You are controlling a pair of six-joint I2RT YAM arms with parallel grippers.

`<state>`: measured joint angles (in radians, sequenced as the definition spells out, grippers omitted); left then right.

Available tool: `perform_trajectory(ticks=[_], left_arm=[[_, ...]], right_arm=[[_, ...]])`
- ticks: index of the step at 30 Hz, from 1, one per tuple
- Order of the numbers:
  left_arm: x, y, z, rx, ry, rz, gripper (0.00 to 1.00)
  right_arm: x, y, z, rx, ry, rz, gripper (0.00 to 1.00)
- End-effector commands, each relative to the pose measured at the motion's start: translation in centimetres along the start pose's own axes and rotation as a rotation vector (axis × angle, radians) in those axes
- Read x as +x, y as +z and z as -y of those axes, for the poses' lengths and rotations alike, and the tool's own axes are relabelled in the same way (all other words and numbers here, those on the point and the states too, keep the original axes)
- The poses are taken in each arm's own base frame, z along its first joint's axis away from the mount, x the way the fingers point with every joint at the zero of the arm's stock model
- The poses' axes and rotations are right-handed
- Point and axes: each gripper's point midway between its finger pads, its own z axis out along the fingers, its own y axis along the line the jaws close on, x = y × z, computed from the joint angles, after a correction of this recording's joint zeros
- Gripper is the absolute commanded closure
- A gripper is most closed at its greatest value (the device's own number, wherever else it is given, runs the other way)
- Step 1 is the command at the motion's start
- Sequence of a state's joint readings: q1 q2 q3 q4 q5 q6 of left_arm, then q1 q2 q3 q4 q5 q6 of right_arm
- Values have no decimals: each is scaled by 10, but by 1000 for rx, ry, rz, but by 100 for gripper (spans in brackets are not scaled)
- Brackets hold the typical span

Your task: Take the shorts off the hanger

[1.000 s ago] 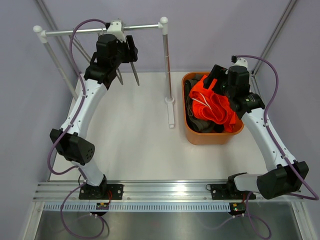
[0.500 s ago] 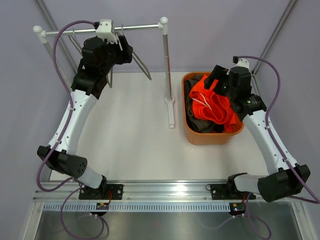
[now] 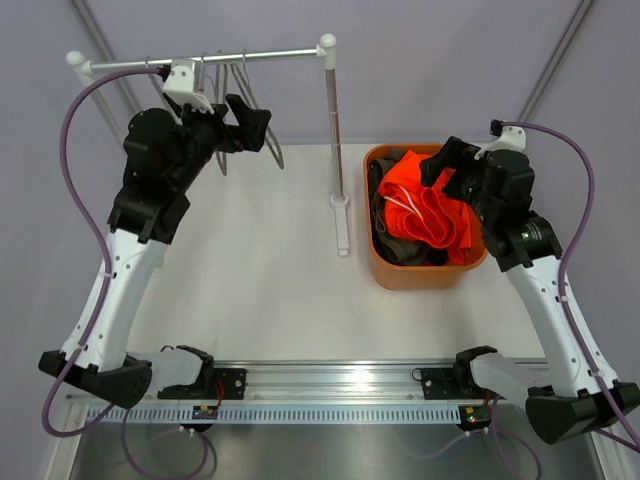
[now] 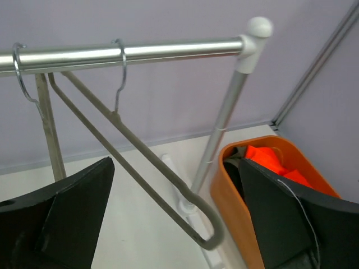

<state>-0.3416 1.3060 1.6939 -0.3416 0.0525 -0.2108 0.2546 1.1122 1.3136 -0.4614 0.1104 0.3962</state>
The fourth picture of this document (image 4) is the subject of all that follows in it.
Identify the orange shorts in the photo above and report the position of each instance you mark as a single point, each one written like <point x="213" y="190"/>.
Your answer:
<point x="267" y="158"/>

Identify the silver clothes rack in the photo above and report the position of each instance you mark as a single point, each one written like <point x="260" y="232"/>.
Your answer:
<point x="246" y="47"/>

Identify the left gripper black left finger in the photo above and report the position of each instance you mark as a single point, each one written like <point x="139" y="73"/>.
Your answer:
<point x="57" y="226"/>

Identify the orange plastic basket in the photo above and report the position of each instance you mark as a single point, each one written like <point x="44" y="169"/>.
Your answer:
<point x="232" y="207"/>

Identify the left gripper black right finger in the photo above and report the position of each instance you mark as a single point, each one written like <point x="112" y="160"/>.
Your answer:
<point x="296" y="226"/>

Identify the grey hanger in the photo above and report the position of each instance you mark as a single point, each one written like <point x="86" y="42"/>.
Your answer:
<point x="115" y="119"/>
<point x="44" y="107"/>

